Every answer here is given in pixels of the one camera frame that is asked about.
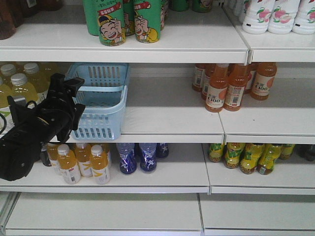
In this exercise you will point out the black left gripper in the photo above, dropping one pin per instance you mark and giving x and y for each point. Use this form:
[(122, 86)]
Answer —
[(58, 115)]

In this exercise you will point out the light blue plastic basket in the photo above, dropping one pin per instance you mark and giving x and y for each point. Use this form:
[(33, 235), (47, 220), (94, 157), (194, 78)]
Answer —
[(104, 94)]

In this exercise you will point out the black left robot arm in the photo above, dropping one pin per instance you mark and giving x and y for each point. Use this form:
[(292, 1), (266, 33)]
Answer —
[(20, 147)]

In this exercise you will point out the pale yellow drink bottle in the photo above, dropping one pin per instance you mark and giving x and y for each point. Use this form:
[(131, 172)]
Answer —
[(22, 87), (37, 78), (5, 91)]

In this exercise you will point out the orange juice bottle white label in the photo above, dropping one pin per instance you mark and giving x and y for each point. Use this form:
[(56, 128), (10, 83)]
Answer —
[(82, 153), (68, 164), (99, 165)]

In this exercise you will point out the white shelf board top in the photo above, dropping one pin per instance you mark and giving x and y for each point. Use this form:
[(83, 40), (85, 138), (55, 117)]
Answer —
[(188, 37)]

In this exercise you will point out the green cartoon drink bottle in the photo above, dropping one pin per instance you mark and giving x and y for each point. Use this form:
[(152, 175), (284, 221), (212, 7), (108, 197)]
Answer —
[(110, 19), (147, 20)]

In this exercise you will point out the blue sports drink bottle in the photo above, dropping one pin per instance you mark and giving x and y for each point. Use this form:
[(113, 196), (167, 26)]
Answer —
[(148, 160), (126, 152)]

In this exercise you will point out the white shelf board bottom left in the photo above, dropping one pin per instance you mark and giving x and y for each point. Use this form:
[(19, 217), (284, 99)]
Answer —
[(61, 214)]

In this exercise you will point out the white shelf board middle left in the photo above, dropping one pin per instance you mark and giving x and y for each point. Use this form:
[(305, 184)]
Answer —
[(182, 171)]

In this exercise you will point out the orange C100 drink bottle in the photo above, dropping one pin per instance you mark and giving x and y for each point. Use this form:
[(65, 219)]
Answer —
[(237, 81), (217, 88), (264, 78)]

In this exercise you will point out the yellow lemon tea bottle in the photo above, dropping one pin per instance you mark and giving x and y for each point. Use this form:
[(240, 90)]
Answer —
[(233, 154), (267, 160), (253, 151), (215, 152)]

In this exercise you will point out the white shelf board bottom right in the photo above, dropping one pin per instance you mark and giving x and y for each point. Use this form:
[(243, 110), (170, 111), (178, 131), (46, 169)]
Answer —
[(257, 215)]

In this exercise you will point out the white peach drink bottle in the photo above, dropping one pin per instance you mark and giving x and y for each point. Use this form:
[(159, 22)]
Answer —
[(304, 22), (257, 16), (283, 15)]

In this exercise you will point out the white shelf board upper right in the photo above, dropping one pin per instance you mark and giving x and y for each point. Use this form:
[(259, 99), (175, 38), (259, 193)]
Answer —
[(287, 116)]

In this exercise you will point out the white shelf board middle right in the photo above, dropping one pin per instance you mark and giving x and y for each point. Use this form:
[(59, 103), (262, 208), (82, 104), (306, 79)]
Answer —
[(295, 176)]

